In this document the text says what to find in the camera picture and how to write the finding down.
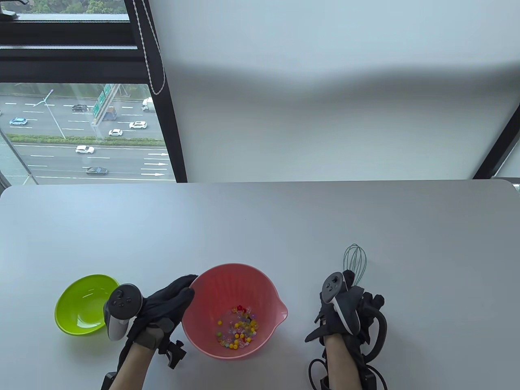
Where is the person's left hand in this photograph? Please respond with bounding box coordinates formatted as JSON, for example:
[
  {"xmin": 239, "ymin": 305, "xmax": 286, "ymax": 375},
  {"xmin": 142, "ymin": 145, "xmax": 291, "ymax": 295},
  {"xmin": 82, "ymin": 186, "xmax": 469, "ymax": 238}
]
[{"xmin": 118, "ymin": 275, "xmax": 199, "ymax": 366}]

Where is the person's right hand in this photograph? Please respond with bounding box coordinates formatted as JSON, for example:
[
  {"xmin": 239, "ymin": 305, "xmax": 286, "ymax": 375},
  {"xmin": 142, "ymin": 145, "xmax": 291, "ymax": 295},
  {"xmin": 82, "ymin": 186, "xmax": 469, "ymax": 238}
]
[{"xmin": 305, "ymin": 270, "xmax": 386, "ymax": 358}]

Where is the teal whisk with wooden handle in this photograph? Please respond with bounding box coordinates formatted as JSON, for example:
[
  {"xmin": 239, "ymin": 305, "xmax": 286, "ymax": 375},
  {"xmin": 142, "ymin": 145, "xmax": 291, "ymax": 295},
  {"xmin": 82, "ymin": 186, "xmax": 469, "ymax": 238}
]
[{"xmin": 343, "ymin": 244, "xmax": 367, "ymax": 287}]

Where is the pink salad bowl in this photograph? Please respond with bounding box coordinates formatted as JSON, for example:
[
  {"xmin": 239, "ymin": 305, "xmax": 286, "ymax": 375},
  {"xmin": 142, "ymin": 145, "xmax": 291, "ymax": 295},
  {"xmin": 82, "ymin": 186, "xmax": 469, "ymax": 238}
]
[{"xmin": 182, "ymin": 263, "xmax": 288, "ymax": 360}]

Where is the pile of plastic decorations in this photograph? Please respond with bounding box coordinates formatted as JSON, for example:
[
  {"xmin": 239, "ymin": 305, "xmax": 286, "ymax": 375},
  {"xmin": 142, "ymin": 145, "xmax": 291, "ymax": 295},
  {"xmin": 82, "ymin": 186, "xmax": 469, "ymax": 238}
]
[{"xmin": 217, "ymin": 305, "xmax": 259, "ymax": 350}]

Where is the small green plastic bowl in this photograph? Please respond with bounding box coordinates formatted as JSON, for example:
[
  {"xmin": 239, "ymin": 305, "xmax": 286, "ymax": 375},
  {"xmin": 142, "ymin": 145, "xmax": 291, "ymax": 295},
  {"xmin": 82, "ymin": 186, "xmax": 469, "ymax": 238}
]
[{"xmin": 54, "ymin": 274, "xmax": 120, "ymax": 336}]

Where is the person's left forearm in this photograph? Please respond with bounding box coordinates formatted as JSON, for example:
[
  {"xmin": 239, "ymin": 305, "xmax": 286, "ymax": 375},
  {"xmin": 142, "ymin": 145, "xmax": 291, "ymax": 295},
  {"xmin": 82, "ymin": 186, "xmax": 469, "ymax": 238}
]
[{"xmin": 109, "ymin": 341, "xmax": 157, "ymax": 390}]

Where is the person's right forearm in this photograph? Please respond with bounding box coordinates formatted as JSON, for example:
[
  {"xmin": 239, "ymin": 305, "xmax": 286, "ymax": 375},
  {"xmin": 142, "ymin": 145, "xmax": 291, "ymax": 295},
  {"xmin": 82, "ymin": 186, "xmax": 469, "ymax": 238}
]
[{"xmin": 325, "ymin": 335, "xmax": 364, "ymax": 390}]

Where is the right wrist tracking controller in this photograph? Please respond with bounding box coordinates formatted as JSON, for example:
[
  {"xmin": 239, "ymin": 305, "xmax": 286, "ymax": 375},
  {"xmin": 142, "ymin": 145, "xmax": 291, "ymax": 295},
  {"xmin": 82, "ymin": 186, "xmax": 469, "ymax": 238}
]
[{"xmin": 322, "ymin": 271, "xmax": 387, "ymax": 362}]

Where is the wrist tracking controller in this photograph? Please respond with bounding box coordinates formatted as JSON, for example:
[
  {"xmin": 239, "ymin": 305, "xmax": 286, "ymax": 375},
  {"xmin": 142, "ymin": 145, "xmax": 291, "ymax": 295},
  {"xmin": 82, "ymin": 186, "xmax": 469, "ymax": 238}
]
[
  {"xmin": 104, "ymin": 284, "xmax": 143, "ymax": 341},
  {"xmin": 322, "ymin": 271, "xmax": 387, "ymax": 362}
]

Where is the left wrist tracking controller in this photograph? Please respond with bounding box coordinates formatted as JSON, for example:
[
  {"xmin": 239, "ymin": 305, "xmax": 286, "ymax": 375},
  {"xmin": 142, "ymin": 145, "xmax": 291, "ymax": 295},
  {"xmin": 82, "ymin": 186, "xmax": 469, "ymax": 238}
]
[{"xmin": 104, "ymin": 284, "xmax": 143, "ymax": 341}]

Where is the white roller blind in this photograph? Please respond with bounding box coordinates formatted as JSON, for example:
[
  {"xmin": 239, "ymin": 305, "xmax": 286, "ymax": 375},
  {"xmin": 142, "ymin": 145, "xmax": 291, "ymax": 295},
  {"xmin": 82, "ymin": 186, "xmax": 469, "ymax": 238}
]
[{"xmin": 146, "ymin": 0, "xmax": 520, "ymax": 183}]

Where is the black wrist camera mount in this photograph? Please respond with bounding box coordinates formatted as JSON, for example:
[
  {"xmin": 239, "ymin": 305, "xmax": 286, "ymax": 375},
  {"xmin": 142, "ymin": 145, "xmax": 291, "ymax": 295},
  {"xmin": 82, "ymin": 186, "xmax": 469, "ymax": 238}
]
[{"xmin": 158, "ymin": 340, "xmax": 187, "ymax": 369}]

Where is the black cable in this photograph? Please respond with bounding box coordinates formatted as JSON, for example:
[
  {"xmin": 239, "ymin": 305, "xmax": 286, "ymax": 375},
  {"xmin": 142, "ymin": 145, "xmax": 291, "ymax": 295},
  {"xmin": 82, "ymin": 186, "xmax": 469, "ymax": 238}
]
[{"xmin": 308, "ymin": 357, "xmax": 388, "ymax": 390}]

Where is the black slanted window post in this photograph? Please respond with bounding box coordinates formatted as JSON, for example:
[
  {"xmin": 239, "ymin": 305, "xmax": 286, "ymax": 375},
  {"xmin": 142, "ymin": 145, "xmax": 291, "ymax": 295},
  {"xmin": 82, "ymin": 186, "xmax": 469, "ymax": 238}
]
[{"xmin": 473, "ymin": 118, "xmax": 520, "ymax": 179}]

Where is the white beaded blind cord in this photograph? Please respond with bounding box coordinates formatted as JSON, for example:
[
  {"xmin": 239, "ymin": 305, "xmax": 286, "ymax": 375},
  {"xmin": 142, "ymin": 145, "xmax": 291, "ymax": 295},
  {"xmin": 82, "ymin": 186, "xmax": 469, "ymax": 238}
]
[{"xmin": 133, "ymin": 0, "xmax": 166, "ymax": 96}]

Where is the black window frame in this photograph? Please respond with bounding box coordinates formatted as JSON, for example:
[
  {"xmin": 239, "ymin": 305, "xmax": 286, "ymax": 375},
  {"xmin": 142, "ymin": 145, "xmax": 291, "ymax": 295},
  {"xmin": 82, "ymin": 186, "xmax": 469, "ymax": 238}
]
[{"xmin": 0, "ymin": 0, "xmax": 188, "ymax": 185}]

